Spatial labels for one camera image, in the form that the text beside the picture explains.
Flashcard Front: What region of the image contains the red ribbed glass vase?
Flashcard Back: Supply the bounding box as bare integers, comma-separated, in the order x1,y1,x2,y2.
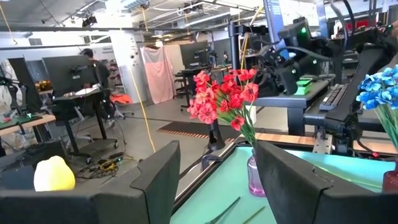
382,161,398,194

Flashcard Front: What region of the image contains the black floor mat striped edge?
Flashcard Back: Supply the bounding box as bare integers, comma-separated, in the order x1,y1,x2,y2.
157,121,242,141

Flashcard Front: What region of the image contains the pink cloth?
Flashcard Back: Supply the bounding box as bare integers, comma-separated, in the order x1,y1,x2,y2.
140,45,175,105

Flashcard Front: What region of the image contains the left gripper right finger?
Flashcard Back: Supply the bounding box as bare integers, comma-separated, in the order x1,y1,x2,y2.
254,141,398,224

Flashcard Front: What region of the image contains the green table mat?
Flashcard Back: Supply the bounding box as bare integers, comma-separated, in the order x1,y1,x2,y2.
170,146,398,224

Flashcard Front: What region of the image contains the green plastic box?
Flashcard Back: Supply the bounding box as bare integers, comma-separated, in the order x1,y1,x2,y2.
294,78,313,96

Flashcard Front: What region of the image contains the black standing desk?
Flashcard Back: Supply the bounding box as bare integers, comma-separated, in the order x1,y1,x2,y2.
174,65,233,112
52,86,119,158

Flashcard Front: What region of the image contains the black monitor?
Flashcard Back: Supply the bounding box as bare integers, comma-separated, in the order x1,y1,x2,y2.
42,55,98,98
179,42,210,68
7,57,35,113

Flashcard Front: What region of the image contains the pink ribbed glass vase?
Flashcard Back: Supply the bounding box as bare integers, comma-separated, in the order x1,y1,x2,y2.
247,147,267,198

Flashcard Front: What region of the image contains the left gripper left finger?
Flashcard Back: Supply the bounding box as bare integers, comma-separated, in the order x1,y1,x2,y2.
0,139,181,224

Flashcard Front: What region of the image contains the black keyboard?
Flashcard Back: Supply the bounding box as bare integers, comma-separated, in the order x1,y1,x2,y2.
318,83,349,112

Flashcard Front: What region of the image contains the black case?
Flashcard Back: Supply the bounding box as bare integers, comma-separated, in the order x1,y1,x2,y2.
0,139,68,191

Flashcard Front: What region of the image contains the large blue flower bunch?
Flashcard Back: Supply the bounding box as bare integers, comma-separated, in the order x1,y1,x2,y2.
356,64,398,150

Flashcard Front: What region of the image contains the blue banner pole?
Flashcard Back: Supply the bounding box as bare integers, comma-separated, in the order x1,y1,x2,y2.
262,0,290,60

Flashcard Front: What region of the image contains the person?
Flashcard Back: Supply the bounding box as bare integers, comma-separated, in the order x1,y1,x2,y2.
80,48,111,121

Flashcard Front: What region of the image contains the wooden table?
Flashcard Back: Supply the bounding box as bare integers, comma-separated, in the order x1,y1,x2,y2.
0,113,57,138

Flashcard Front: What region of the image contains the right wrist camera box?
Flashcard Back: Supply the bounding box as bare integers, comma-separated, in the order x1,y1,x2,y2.
278,17,313,47

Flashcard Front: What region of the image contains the yellow cable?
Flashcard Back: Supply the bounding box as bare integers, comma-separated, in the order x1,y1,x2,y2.
129,70,156,153

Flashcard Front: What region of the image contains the black monitor back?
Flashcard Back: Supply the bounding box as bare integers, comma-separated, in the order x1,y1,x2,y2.
7,57,35,113

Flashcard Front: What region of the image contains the white pillar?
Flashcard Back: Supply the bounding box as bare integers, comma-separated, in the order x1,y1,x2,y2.
108,30,147,103

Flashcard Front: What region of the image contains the orange cloth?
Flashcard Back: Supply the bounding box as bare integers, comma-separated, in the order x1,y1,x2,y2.
110,93,133,105

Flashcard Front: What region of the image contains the power strip with cables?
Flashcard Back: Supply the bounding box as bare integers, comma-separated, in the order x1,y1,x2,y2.
76,151,135,181

